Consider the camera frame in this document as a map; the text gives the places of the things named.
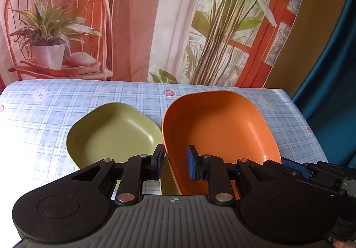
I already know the green square plate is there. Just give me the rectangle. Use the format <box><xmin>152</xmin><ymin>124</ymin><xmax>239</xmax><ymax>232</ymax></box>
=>
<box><xmin>66</xmin><ymin>101</ymin><xmax>180</xmax><ymax>196</ymax></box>

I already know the orange square plate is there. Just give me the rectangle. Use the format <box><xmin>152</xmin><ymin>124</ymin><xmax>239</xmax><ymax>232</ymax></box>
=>
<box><xmin>160</xmin><ymin>91</ymin><xmax>281</xmax><ymax>195</ymax></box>

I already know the person's right hand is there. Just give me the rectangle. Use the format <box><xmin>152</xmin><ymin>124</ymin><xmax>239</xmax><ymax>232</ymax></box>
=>
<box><xmin>332</xmin><ymin>241</ymin><xmax>355</xmax><ymax>248</ymax></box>

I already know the teal blue curtain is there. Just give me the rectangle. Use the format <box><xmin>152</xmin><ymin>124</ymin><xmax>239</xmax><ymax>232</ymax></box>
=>
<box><xmin>292</xmin><ymin>0</ymin><xmax>355</xmax><ymax>168</ymax></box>

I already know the blue plaid tablecloth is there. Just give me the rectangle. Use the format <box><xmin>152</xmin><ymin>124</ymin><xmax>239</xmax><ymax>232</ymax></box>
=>
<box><xmin>0</xmin><ymin>78</ymin><xmax>330</xmax><ymax>201</ymax></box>

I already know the printed room backdrop cloth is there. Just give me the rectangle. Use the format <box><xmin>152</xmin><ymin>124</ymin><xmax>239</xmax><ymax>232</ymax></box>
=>
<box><xmin>1</xmin><ymin>0</ymin><xmax>302</xmax><ymax>88</ymax></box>

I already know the yellow wooden panel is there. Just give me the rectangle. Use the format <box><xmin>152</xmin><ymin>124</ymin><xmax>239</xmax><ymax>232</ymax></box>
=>
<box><xmin>264</xmin><ymin>0</ymin><xmax>346</xmax><ymax>97</ymax></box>

